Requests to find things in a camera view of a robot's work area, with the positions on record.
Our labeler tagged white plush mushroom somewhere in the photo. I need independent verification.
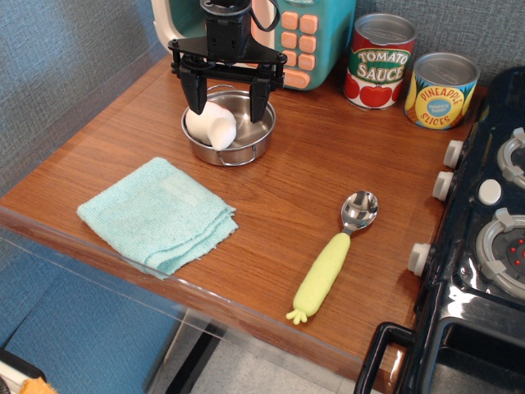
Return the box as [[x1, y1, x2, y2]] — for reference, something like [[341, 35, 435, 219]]
[[185, 101, 237, 151]]

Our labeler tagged teal toy microwave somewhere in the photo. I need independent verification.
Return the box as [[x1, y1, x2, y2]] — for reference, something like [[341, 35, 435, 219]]
[[151, 0, 356, 90]]

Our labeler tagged clear acrylic table guard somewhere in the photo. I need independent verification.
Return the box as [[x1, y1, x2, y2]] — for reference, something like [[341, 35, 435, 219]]
[[1, 208, 412, 392]]

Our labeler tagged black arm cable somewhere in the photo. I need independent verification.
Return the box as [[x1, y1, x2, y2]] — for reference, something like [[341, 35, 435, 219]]
[[248, 4, 282, 33]]

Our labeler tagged small steel pan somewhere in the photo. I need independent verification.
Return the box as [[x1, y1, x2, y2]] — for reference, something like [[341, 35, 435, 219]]
[[180, 85, 276, 167]]

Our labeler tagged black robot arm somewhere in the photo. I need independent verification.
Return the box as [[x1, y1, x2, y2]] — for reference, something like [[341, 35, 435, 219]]
[[168, 1, 287, 123]]

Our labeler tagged orange plush object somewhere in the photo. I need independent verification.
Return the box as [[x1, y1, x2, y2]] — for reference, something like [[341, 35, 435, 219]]
[[19, 378, 57, 394]]

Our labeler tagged pineapple slices can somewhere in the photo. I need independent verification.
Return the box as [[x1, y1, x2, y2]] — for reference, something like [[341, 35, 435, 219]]
[[404, 53, 481, 131]]

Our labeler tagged folded teal cloth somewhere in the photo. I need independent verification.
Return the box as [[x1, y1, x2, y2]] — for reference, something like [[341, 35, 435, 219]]
[[77, 158, 238, 278]]

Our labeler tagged tomato sauce can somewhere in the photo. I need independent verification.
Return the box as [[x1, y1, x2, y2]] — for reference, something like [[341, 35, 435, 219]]
[[344, 13, 417, 109]]

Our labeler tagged corn-handled metal spoon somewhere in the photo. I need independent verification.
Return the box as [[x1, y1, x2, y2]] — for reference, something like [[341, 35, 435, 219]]
[[285, 190, 379, 325]]

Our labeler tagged black toy stove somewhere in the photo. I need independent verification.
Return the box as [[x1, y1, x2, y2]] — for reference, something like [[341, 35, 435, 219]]
[[354, 66, 524, 393]]

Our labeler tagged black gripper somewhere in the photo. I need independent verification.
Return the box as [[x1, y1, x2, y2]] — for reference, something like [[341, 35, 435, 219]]
[[167, 8, 287, 123]]

